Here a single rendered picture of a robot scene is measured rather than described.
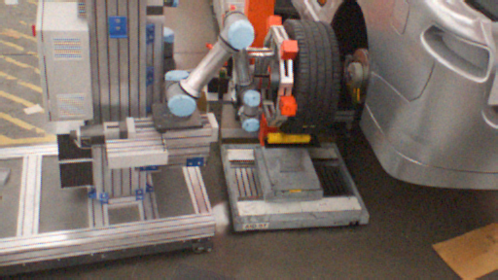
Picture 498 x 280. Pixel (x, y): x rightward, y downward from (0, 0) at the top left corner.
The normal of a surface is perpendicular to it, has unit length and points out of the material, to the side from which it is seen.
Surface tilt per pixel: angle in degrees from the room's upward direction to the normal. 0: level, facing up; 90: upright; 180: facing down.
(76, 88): 90
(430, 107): 90
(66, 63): 90
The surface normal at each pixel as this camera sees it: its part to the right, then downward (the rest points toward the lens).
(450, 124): -0.27, 0.46
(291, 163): 0.25, 0.53
